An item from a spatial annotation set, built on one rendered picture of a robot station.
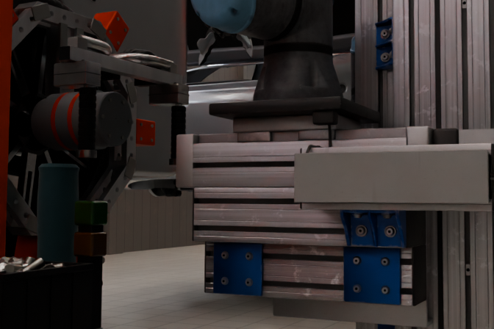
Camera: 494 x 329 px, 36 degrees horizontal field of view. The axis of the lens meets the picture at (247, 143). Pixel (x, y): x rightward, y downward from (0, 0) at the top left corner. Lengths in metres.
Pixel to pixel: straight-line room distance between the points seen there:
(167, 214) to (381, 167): 9.87
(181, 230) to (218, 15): 10.09
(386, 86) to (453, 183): 0.45
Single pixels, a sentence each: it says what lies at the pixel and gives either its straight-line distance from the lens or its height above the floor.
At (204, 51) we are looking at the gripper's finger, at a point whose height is 1.06.
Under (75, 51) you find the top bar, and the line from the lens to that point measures 1.64.
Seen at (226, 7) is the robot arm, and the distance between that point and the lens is 1.15.
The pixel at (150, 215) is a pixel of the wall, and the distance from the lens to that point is 10.47.
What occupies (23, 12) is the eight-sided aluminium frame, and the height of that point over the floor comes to 1.09.
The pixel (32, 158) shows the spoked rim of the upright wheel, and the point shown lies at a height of 0.76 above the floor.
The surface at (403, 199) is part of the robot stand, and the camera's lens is 1.03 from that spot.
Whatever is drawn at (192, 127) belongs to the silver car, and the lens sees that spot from 4.37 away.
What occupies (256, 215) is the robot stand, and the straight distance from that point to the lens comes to 1.23.
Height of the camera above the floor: 0.66
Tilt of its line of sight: 4 degrees up
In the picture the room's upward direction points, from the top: straight up
